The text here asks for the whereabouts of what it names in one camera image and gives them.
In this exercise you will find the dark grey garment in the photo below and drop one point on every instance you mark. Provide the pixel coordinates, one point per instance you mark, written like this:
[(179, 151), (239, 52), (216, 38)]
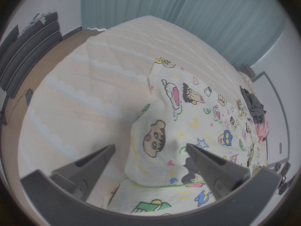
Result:
[(254, 105)]

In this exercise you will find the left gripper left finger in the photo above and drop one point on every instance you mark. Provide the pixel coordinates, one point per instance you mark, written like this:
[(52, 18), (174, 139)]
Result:
[(87, 173)]

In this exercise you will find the grey bedside table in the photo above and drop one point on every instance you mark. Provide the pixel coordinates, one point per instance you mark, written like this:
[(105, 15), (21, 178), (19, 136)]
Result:
[(245, 68)]

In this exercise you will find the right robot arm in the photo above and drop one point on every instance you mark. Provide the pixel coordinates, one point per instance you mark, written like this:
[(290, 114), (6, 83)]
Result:
[(285, 167)]

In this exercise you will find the black power adapter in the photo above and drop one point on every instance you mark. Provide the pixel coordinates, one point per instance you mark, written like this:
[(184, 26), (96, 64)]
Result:
[(28, 98)]

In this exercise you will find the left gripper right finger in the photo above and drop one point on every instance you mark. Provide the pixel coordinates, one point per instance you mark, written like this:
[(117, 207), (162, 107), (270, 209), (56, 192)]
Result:
[(216, 175)]

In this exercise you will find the cream pillow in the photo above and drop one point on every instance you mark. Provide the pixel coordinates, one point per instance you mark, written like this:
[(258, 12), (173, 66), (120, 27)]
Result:
[(245, 79)]

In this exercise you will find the white printed pyjama top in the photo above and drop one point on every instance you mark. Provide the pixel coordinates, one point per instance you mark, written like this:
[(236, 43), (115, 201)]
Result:
[(164, 98)]

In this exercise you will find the blue-green curtain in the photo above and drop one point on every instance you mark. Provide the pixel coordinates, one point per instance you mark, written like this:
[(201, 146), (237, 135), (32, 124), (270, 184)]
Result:
[(188, 13)]

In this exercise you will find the bed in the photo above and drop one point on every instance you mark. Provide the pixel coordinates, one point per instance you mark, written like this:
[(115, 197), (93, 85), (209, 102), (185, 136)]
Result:
[(82, 90)]

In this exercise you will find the pink garment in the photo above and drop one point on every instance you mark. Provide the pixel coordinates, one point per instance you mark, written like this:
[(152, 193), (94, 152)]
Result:
[(262, 131)]

